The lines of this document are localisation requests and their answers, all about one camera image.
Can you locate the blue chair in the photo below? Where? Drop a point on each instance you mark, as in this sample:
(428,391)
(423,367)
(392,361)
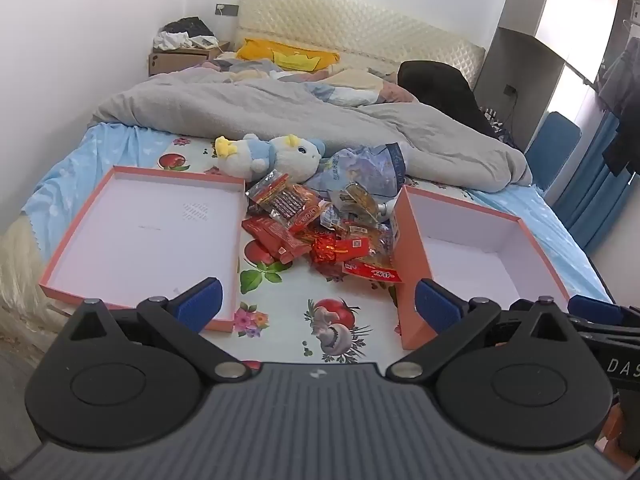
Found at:
(552,150)

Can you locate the light blue star bed sheet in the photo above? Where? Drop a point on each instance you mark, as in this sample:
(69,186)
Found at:
(65,180)

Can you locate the black garment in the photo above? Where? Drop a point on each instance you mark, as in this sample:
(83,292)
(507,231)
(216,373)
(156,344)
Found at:
(445,90)

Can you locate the blue purple snack bag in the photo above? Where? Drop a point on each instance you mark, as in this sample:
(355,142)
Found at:
(360,165)

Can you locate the yellow pillow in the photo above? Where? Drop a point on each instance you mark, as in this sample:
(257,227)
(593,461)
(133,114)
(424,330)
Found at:
(287,55)

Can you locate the hanging dark grey coat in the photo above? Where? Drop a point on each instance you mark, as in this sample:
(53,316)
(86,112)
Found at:
(622,75)

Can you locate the cream bed skirt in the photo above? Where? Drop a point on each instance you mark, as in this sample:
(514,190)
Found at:
(20,270)

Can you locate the brown green-edged snack pack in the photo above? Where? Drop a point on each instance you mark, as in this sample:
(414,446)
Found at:
(361,202)

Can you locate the blue white plush toy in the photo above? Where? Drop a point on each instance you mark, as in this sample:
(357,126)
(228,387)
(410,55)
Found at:
(285,157)

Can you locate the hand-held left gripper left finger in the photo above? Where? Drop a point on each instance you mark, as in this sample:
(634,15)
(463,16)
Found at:
(200,305)

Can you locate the blue curtain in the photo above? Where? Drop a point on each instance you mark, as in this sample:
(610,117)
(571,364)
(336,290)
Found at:
(585,195)

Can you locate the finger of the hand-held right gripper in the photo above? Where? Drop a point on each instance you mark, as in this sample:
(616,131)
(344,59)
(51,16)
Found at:
(595,307)

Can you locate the brown cardboard box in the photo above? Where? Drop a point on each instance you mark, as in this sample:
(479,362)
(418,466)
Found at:
(175,62)

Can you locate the pile of red snack packets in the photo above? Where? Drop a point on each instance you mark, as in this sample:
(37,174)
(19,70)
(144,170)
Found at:
(340,250)

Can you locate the patchwork quilt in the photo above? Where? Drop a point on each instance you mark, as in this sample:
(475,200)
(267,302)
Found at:
(345,85)

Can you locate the grey duvet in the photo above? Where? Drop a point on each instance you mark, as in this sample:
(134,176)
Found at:
(300,115)

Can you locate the black wall socket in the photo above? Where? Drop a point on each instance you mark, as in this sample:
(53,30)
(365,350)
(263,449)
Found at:
(510,90)

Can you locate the fruit print mat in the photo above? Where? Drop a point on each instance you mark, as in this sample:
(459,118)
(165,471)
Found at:
(280,320)

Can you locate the cream quilted headboard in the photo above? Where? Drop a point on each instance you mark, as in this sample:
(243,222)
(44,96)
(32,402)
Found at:
(360,25)

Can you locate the orange cardboard gift box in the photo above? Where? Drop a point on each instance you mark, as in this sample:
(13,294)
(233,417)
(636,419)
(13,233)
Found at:
(480,260)

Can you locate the cluster of small bottles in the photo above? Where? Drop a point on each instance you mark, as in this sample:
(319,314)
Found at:
(492,120)

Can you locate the heap of clothes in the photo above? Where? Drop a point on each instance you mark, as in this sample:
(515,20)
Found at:
(182,32)

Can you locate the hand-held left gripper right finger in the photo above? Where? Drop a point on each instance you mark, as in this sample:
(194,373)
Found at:
(437,306)

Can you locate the grey wardrobe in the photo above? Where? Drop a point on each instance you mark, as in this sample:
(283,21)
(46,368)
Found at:
(515,55)

